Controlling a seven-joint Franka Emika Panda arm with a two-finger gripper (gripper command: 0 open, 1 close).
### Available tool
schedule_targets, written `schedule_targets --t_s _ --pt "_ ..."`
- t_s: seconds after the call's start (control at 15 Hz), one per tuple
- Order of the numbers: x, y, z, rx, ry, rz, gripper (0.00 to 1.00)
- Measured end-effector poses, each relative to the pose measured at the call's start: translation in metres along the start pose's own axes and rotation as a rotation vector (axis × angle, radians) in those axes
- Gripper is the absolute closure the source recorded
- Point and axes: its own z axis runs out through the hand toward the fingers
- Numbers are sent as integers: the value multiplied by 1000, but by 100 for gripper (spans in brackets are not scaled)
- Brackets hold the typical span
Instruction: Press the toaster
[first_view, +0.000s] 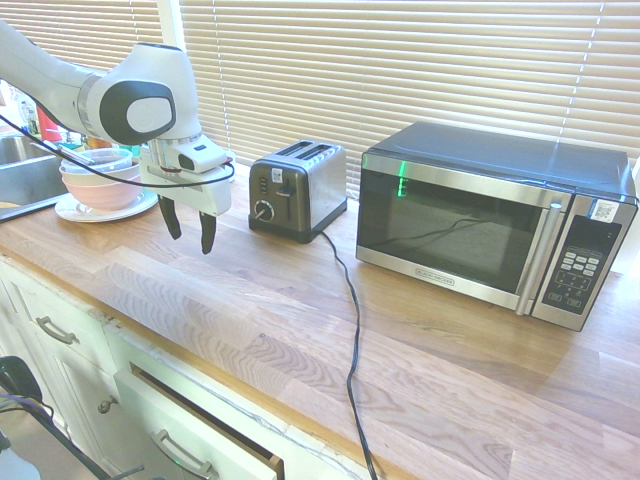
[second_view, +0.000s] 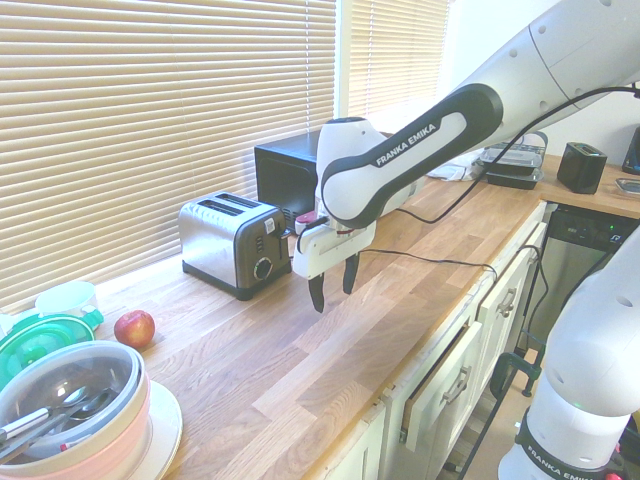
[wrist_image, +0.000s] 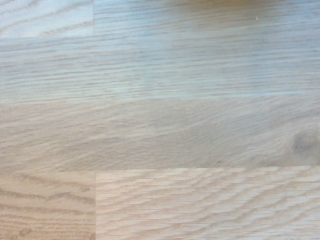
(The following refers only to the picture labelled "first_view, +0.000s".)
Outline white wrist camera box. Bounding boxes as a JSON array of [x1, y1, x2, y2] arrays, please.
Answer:
[[175, 142, 228, 174]]

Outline black toaster power cord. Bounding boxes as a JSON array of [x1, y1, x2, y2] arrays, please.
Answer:
[[319, 229, 380, 480]]

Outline wide beige window blind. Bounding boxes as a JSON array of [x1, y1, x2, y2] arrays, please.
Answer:
[[178, 0, 640, 169]]

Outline clear grey-rimmed bowl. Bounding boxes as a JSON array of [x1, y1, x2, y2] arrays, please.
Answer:
[[87, 147, 135, 174]]

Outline stainless steel black microwave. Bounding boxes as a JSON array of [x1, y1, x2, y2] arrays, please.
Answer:
[[355, 121, 640, 333]]

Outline narrow beige window blind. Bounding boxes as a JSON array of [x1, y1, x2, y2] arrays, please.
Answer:
[[0, 0, 166, 72]]

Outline metal-handled utensil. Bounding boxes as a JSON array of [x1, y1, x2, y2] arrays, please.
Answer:
[[42, 139, 96, 166]]

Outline white bowl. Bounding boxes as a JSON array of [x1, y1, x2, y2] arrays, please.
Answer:
[[58, 159, 141, 184]]

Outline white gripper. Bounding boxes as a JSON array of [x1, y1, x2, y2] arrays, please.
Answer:
[[138, 148, 234, 256]]

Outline red bottle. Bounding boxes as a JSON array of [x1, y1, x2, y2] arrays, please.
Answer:
[[37, 107, 64, 146]]

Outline open white drawer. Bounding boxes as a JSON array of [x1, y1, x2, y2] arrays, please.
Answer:
[[113, 363, 286, 480]]

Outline black camera stand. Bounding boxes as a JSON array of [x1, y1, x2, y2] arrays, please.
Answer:
[[0, 355, 146, 480]]

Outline metal drawer handle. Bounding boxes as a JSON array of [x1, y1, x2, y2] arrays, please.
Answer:
[[149, 428, 220, 480], [34, 315, 80, 346]]

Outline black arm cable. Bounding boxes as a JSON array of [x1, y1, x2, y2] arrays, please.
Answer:
[[0, 113, 236, 189]]

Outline white kitchen cabinet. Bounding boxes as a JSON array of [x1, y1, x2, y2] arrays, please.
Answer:
[[0, 252, 374, 480]]

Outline stainless steel two-slot toaster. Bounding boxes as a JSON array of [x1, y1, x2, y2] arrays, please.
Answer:
[[248, 140, 349, 245]]

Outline white dinner plate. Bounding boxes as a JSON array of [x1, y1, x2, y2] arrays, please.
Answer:
[[53, 189, 160, 224]]

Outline stainless steel sink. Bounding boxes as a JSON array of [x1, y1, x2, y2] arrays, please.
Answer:
[[0, 133, 71, 222]]

